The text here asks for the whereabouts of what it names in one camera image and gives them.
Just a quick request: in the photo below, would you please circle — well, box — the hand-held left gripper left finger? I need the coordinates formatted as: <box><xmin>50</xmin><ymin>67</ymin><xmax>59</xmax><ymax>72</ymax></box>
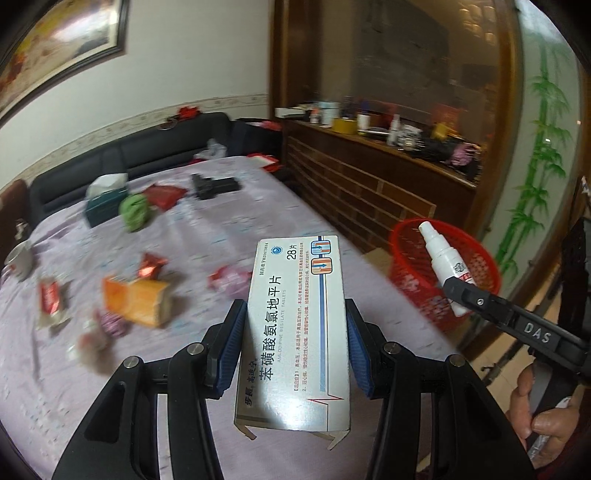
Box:
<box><xmin>51</xmin><ymin>299</ymin><xmax>248</xmax><ymax>480</ymax></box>

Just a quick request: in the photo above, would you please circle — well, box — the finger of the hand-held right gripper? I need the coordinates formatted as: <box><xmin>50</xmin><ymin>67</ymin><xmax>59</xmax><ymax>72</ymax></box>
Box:
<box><xmin>440</xmin><ymin>276</ymin><xmax>519</xmax><ymax>331</ymax></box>

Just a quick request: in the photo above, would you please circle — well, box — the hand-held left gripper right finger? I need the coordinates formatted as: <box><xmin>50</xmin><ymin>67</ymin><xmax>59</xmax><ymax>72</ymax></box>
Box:
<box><xmin>344</xmin><ymin>299</ymin><xmax>541</xmax><ymax>480</ymax></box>

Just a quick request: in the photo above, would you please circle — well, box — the white medicine box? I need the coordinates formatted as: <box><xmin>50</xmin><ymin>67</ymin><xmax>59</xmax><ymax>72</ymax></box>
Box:
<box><xmin>233</xmin><ymin>234</ymin><xmax>352</xmax><ymax>452</ymax></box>

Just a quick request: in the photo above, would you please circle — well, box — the white spray bottle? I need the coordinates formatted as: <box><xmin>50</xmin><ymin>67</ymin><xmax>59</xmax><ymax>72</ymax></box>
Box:
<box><xmin>419</xmin><ymin>220</ymin><xmax>478</xmax><ymax>319</ymax></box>

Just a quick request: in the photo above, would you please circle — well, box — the red plastic basket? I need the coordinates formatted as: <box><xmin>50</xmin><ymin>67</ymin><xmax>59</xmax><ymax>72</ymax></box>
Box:
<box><xmin>387</xmin><ymin>217</ymin><xmax>503</xmax><ymax>334</ymax></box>

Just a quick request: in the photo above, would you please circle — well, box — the person's right hand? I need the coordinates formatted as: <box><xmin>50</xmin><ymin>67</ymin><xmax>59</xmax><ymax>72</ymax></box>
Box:
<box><xmin>505</xmin><ymin>364</ymin><xmax>583</xmax><ymax>440</ymax></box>

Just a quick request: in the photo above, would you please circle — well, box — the crumpled red wrapper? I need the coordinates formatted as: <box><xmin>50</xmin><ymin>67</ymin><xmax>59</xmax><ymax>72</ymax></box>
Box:
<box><xmin>207</xmin><ymin>264</ymin><xmax>253</xmax><ymax>297</ymax></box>

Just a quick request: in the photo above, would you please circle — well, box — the person's dark patterned clothing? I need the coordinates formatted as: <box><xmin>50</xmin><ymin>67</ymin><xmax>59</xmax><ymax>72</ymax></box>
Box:
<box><xmin>549</xmin><ymin>175</ymin><xmax>591</xmax><ymax>334</ymax></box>

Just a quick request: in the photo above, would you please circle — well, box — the orange cardboard box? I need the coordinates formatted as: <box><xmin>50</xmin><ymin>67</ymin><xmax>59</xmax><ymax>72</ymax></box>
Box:
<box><xmin>101</xmin><ymin>274</ymin><xmax>174</xmax><ymax>329</ymax></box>

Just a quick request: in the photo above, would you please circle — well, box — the red-brown snack packet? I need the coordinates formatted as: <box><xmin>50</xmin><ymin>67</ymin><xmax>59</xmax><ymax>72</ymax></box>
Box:
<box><xmin>137</xmin><ymin>252</ymin><xmax>170</xmax><ymax>282</ymax></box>

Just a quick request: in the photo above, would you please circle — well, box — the crumpled maroon wrapper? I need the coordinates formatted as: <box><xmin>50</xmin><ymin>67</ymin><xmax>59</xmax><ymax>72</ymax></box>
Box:
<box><xmin>94</xmin><ymin>311</ymin><xmax>130</xmax><ymax>338</ymax></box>

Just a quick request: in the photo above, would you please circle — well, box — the crumpled printed plastic bag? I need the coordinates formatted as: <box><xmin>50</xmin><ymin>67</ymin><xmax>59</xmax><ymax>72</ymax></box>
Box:
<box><xmin>68</xmin><ymin>320</ymin><xmax>114</xmax><ymax>371</ymax></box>

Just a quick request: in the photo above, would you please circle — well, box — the pink cloth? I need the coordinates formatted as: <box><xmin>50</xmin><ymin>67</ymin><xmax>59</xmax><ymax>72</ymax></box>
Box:
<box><xmin>445</xmin><ymin>143</ymin><xmax>476</xmax><ymax>167</ymax></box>

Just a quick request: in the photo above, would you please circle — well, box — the wooden cabinet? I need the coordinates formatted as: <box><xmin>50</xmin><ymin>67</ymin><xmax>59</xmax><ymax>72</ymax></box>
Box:
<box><xmin>280</xmin><ymin>117</ymin><xmax>482</xmax><ymax>260</ymax></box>

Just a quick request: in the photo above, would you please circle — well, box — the black toy gun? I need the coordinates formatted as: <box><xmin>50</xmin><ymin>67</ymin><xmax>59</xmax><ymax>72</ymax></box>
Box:
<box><xmin>191</xmin><ymin>172</ymin><xmax>241</xmax><ymax>200</ymax></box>

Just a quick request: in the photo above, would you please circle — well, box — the flat red pouch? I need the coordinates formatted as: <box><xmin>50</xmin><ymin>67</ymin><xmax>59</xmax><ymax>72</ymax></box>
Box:
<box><xmin>140</xmin><ymin>183</ymin><xmax>188</xmax><ymax>211</ymax></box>

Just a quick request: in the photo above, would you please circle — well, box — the green towel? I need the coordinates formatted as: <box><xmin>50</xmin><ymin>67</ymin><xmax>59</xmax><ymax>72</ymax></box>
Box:
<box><xmin>118</xmin><ymin>193</ymin><xmax>150</xmax><ymax>233</ymax></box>

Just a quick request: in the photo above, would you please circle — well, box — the red and white sachet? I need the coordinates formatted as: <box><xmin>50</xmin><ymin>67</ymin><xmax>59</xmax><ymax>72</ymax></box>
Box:
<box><xmin>36</xmin><ymin>276</ymin><xmax>71</xmax><ymax>331</ymax></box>

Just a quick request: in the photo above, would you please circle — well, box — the dark green tissue box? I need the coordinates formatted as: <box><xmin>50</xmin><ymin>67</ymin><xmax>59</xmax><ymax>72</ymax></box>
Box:
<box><xmin>84</xmin><ymin>172</ymin><xmax>129</xmax><ymax>228</ymax></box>

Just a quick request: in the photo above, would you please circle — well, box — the clear plastic bag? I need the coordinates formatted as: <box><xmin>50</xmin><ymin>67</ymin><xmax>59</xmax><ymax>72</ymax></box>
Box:
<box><xmin>193</xmin><ymin>138</ymin><xmax>228</xmax><ymax>160</ymax></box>

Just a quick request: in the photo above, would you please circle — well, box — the white cup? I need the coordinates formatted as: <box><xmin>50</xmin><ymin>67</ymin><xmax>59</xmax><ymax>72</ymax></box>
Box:
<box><xmin>4</xmin><ymin>239</ymin><xmax>36</xmax><ymax>282</ymax></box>

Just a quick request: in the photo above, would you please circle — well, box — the black sofa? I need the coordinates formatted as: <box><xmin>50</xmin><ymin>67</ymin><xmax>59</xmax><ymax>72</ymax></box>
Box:
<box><xmin>28</xmin><ymin>111</ymin><xmax>283</xmax><ymax>223</ymax></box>

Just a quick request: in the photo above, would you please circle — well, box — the framed painting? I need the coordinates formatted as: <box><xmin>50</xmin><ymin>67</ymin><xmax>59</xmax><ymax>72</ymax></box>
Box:
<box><xmin>0</xmin><ymin>0</ymin><xmax>133</xmax><ymax>125</ymax></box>

